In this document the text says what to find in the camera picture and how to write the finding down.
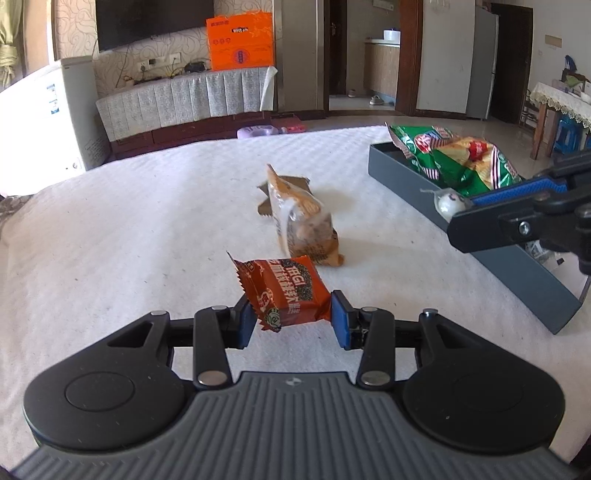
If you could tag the black power adapter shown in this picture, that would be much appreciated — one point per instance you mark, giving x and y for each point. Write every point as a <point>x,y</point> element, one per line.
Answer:
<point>195,67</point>

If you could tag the white lollipop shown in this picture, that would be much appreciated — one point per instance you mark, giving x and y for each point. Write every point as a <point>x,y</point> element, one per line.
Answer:
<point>450,203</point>

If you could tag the dark inner door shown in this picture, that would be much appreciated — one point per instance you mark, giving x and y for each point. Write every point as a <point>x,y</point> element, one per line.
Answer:
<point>337,46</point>

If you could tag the white chest freezer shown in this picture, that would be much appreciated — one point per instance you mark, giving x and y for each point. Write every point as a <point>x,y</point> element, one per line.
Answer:
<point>41,129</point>

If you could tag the wooden kitchen cabinet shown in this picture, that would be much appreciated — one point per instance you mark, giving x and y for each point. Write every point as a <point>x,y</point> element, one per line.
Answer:
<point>382,69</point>

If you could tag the grey rectangular tray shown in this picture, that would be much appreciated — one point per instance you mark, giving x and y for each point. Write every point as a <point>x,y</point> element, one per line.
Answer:
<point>508,272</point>

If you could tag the dark patterned blanket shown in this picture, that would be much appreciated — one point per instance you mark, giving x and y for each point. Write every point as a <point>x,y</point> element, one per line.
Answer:
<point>11,217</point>

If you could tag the pink packet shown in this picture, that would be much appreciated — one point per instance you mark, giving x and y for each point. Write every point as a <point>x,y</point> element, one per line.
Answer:
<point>293,128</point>

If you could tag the brown cardboard piece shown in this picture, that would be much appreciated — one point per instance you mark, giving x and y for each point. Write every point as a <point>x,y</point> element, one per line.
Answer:
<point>264,205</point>

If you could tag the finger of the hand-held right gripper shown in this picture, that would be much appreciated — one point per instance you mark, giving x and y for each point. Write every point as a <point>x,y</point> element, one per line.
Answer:
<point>512,193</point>
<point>480,228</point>

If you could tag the dark wooden chair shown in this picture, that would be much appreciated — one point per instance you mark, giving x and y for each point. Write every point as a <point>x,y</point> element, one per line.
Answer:
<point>528,108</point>

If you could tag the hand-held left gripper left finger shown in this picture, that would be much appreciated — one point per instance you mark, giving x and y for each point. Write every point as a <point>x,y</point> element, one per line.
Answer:
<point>247,323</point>

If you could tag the blue plastic stool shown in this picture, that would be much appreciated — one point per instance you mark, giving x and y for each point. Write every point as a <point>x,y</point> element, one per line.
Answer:
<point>569,134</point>

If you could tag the lace tablecloth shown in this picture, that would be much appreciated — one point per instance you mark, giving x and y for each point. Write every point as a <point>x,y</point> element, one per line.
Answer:
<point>558,101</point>

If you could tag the brown door frame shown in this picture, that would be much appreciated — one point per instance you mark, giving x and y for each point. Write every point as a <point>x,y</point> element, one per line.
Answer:
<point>411,55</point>

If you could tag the dark wooden door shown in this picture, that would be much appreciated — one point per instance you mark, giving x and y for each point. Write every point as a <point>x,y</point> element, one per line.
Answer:
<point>512,64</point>

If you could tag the white pot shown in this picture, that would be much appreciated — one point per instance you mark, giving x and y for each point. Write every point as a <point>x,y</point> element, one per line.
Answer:
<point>391,35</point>

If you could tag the white patterned snack packet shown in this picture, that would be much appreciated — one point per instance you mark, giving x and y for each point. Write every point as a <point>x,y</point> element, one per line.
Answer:
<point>538,251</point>

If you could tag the silver refrigerator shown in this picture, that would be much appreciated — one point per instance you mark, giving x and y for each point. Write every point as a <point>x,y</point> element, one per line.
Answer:
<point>482,64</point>

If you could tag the white wall socket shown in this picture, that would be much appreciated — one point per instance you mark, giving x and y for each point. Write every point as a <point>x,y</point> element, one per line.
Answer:
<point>173,59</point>
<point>148,63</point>

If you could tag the wooden table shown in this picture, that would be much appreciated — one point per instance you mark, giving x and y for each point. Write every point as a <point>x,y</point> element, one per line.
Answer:
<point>539,134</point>

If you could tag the orange cardboard box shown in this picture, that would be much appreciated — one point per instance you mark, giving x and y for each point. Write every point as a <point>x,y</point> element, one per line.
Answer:
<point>240,44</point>

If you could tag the tall grey cabinet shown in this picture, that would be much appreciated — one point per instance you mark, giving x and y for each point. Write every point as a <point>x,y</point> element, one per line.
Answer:
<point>300,50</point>

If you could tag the square orange snack packet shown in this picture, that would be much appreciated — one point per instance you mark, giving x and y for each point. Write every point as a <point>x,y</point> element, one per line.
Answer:
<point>286,288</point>

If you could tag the purple plastic item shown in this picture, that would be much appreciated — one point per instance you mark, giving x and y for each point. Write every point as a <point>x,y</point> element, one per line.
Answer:
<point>256,131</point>

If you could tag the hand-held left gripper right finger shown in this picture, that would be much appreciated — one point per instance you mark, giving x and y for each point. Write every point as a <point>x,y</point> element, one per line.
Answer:
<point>340,321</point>

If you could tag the large green chip bag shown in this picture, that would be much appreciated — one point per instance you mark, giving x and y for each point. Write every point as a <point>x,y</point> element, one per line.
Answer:
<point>461,170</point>

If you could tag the beige wall panel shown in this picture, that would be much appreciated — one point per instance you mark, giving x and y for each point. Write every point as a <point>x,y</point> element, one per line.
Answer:
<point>552,40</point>

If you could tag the tan clear snack packet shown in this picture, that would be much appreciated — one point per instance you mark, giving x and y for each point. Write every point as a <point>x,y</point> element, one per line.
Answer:
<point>302,221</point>

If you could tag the black flat television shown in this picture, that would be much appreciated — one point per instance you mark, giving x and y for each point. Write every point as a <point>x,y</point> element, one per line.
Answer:
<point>152,23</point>

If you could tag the yellow green curtain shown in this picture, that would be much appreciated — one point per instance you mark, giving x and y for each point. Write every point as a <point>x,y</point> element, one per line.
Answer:
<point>8,41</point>

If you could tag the tv cabinet with white cover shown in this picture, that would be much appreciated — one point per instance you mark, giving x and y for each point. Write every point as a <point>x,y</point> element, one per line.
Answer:
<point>184,101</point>

